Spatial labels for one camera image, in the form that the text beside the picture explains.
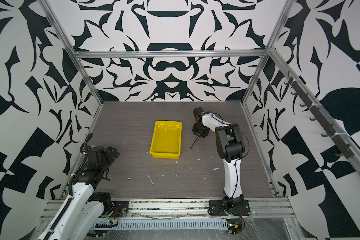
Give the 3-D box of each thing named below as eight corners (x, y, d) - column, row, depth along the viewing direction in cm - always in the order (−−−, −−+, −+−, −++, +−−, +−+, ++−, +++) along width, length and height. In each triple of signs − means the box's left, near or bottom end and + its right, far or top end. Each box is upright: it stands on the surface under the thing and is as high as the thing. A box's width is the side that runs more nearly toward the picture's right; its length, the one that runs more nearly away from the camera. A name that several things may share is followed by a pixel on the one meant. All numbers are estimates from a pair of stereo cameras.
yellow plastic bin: (151, 159, 93) (149, 153, 87) (155, 126, 108) (154, 120, 102) (182, 159, 93) (182, 153, 87) (182, 126, 108) (182, 120, 102)
